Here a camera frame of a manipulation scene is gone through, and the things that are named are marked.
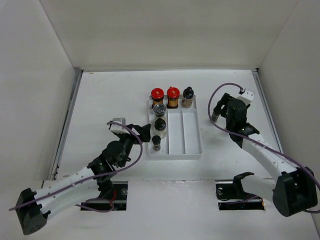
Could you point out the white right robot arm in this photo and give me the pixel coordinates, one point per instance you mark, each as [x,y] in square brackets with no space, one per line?
[293,187]

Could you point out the black-top brown chunk grinder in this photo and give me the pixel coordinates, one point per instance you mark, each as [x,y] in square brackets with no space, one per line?
[187,97]

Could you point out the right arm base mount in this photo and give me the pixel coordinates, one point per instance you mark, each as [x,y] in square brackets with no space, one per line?
[232,197]

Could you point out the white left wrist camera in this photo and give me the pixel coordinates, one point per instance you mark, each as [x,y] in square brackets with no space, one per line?
[117,126]

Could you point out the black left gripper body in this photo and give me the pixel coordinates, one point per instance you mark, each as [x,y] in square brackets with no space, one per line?
[128,141]

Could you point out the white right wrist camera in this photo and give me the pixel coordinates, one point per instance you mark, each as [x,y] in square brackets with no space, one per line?
[246,96]

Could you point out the red-lid sauce jar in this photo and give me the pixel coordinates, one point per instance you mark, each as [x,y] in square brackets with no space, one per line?
[173,95]
[157,96]

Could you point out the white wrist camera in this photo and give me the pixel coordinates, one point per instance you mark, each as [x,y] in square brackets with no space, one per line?
[246,96]
[117,126]

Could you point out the small black-lid spice jar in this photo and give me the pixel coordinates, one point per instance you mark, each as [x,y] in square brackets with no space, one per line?
[156,141]
[215,114]

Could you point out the black-top white powder grinder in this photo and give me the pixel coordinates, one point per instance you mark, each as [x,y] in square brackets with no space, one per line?
[160,128]

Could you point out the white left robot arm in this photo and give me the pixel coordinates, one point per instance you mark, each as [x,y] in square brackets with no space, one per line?
[35,207]

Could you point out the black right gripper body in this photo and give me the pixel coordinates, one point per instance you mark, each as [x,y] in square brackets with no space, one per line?
[224,101]

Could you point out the white plastic organizer tray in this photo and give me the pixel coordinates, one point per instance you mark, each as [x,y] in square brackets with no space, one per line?
[182,141]

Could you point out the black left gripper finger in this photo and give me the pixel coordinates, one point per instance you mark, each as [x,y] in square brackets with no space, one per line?
[133,129]
[145,133]

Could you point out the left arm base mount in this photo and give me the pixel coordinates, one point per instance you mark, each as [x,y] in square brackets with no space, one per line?
[113,200]

